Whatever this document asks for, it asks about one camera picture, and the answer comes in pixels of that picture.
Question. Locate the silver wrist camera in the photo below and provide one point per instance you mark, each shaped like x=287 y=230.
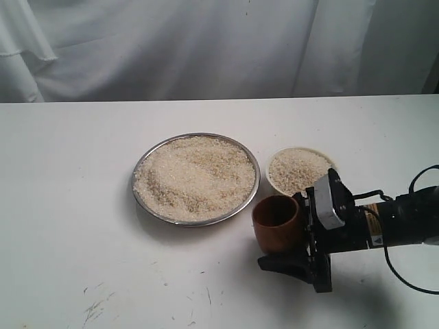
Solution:
x=324 y=204

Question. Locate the white backdrop curtain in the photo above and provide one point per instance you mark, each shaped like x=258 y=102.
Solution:
x=173 y=50

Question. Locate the round metal rice tray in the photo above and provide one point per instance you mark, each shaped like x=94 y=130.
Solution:
x=195 y=179

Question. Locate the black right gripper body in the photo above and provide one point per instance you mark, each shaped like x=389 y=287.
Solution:
x=321 y=243

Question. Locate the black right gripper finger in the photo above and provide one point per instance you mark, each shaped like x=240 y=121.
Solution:
x=300 y=199
x=295 y=263

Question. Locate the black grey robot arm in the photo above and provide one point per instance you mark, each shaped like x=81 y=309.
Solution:
x=408 y=219

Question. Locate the brown wooden cup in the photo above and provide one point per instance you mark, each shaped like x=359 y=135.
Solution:
x=279 y=224

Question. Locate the white bowl of rice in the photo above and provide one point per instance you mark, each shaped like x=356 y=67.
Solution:
x=293 y=169

